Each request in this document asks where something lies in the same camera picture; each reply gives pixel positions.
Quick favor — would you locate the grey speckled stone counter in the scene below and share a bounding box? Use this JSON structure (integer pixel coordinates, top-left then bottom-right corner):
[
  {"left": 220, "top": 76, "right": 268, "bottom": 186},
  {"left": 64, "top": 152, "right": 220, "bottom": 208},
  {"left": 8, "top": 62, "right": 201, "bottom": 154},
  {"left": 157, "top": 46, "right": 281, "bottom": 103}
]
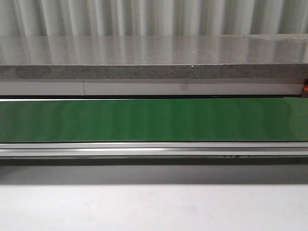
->
[{"left": 0, "top": 34, "right": 308, "bottom": 80}]

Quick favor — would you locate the green conveyor belt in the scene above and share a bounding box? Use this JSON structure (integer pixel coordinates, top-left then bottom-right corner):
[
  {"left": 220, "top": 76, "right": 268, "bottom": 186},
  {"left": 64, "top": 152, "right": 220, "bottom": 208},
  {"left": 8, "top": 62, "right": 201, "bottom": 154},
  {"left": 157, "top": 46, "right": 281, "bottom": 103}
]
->
[{"left": 0, "top": 97, "right": 308, "bottom": 142}]

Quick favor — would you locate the white pleated curtain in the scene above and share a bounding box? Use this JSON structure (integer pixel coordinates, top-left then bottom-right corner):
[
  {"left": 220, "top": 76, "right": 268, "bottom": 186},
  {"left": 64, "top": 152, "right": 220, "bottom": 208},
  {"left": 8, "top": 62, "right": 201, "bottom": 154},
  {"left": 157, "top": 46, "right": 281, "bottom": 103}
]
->
[{"left": 0, "top": 0, "right": 308, "bottom": 36}]

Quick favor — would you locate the aluminium conveyor front rail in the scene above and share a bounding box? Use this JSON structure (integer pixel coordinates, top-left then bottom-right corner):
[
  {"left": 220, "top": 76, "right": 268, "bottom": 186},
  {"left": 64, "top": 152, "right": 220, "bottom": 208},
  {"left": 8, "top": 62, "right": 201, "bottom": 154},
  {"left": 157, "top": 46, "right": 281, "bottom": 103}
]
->
[{"left": 0, "top": 141, "right": 308, "bottom": 159}]

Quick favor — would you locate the white conveyor back rail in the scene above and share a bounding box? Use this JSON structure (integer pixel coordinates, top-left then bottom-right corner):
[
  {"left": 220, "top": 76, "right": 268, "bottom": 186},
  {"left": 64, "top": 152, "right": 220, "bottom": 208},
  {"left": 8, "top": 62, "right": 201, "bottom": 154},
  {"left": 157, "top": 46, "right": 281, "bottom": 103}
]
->
[{"left": 0, "top": 78, "right": 304, "bottom": 96}]

